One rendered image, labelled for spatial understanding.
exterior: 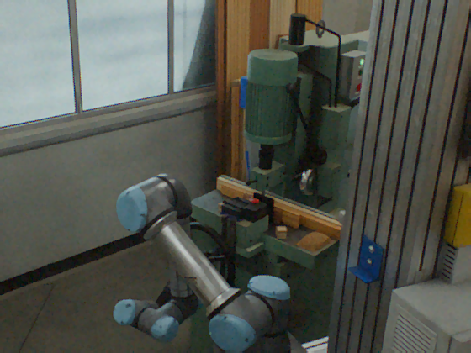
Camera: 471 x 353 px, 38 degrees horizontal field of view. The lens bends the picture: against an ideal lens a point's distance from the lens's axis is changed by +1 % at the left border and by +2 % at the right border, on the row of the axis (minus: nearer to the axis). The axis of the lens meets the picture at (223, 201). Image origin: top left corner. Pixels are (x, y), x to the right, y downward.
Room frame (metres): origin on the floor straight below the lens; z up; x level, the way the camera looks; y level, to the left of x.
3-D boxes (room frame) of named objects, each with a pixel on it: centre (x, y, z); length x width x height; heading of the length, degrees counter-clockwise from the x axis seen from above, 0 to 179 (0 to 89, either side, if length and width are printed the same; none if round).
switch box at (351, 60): (2.52, -0.47, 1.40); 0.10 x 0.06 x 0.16; 140
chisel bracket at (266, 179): (2.38, -0.17, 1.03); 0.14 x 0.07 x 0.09; 140
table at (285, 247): (2.25, -0.13, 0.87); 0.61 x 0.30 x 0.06; 50
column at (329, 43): (2.59, -0.34, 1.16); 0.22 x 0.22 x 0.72; 50
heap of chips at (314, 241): (2.11, -0.33, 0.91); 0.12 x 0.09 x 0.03; 140
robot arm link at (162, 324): (1.68, 0.17, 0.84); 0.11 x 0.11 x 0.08; 55
